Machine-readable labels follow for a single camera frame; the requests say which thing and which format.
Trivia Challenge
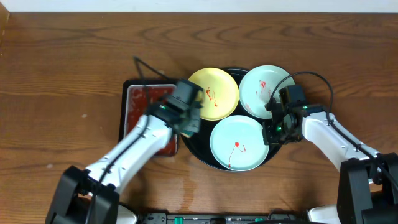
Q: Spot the light blue plate front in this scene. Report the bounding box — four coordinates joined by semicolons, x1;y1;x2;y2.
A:
210;115;269;172

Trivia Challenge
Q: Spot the light blue plate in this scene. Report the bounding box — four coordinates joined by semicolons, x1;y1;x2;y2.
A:
239;65;289;119
210;115;269;172

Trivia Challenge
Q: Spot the green scrubbing sponge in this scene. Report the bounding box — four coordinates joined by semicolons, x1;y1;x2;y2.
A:
180;131;194;138

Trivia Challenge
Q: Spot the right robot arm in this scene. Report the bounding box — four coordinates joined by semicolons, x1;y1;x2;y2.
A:
264;101;397;223

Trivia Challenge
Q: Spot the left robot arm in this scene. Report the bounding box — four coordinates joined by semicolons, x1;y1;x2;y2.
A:
45;96;201;223

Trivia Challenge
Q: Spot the black round serving tray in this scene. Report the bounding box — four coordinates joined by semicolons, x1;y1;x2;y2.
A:
182;67;282;172

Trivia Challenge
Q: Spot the black rectangular water tray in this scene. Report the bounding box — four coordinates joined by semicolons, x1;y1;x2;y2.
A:
118;79;177;142

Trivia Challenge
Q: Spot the light blue plate upper right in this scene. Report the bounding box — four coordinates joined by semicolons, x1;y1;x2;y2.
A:
239;65;289;119

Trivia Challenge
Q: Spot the yellow plate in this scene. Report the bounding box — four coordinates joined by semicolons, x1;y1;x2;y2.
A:
188;68;239;121

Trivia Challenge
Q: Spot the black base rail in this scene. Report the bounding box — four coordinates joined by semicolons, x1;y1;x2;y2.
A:
137;213;308;224

